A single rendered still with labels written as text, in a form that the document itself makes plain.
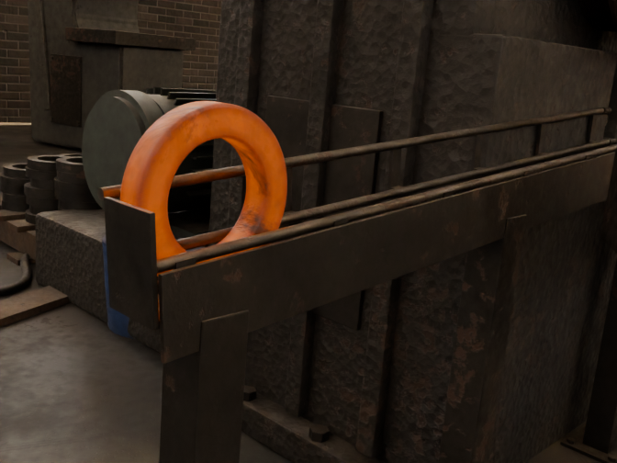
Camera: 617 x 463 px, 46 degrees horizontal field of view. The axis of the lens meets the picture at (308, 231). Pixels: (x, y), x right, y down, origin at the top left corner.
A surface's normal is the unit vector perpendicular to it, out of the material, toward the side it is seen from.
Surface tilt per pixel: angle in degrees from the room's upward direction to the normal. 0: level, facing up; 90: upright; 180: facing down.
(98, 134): 90
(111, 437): 0
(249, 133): 90
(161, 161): 90
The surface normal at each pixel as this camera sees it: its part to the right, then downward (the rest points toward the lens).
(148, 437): 0.08, -0.97
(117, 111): -0.70, 0.11
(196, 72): 0.71, 0.22
